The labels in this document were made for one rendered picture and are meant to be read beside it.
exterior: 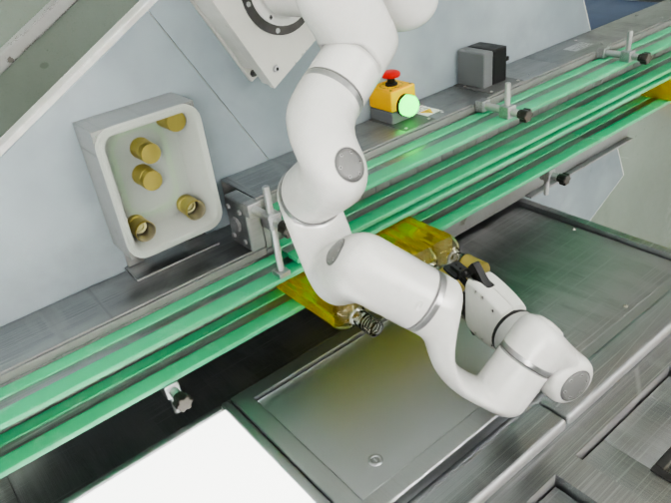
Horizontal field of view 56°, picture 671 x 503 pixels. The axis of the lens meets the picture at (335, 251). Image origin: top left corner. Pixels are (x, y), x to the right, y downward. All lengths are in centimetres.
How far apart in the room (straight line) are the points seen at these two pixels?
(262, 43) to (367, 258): 50
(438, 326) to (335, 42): 37
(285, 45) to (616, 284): 81
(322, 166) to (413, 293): 19
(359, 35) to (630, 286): 84
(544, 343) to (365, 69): 41
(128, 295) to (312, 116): 51
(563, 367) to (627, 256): 65
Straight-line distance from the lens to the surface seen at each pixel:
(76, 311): 112
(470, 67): 154
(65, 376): 102
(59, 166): 109
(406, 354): 116
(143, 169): 109
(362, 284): 74
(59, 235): 113
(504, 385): 86
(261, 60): 112
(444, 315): 78
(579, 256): 149
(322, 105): 75
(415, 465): 98
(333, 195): 72
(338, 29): 80
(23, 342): 109
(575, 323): 130
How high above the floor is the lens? 176
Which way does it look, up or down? 44 degrees down
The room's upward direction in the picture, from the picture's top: 119 degrees clockwise
